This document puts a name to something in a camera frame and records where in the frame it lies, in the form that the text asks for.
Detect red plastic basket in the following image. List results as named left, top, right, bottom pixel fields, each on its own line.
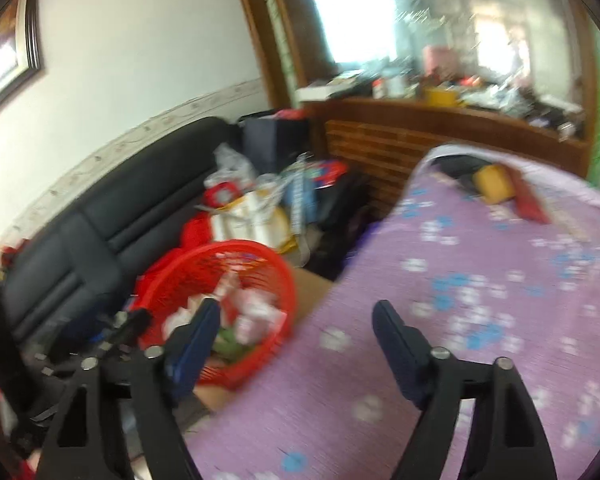
left=134, top=239, right=299, bottom=392

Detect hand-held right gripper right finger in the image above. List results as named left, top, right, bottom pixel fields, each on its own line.
left=371, top=299, right=560, bottom=480

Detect blue patterned bag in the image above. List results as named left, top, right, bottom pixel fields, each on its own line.
left=282, top=167, right=317, bottom=223

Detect yellow bowl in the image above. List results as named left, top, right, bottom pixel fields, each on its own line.
left=472, top=164, right=517, bottom=205

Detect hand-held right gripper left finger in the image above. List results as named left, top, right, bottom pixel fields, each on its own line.
left=36, top=297, right=222, bottom=480

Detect white flat board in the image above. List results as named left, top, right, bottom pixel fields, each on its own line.
left=295, top=80, right=363, bottom=103

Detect purple floral tablecloth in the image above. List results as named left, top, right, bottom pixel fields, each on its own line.
left=185, top=142, right=600, bottom=480

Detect red cloth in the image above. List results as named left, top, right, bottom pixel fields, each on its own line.
left=179, top=212, right=216, bottom=253

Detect black sofa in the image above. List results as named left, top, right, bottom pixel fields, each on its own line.
left=0, top=116, right=243, bottom=361

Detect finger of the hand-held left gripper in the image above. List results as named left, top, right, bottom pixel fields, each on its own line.
left=96, top=307, right=153, bottom=361

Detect dark framed picture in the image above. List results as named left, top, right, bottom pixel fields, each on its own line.
left=0, top=0, right=45, bottom=128

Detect red foil packet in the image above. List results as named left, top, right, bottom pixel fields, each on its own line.
left=504, top=166, right=552, bottom=225

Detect red gift box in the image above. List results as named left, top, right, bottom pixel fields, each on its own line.
left=424, top=45, right=457, bottom=77

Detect red blue packet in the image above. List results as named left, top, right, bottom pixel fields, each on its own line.
left=314, top=159, right=350, bottom=187

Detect white yellow bag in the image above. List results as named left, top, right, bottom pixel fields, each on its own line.
left=209, top=191, right=293, bottom=256

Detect dark shopping bag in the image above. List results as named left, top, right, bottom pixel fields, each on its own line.
left=239, top=111, right=312, bottom=173

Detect black packet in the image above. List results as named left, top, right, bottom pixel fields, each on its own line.
left=436, top=154, right=493, bottom=182

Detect clear plastic bag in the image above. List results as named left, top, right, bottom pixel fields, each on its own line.
left=202, top=144, right=258, bottom=193

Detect large crumpled white tissue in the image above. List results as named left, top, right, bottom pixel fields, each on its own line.
left=161, top=306, right=197, bottom=338

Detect yellow box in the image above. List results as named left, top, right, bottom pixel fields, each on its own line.
left=424, top=87, right=465, bottom=107

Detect wooden sideboard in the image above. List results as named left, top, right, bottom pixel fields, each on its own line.
left=300, top=96, right=595, bottom=221

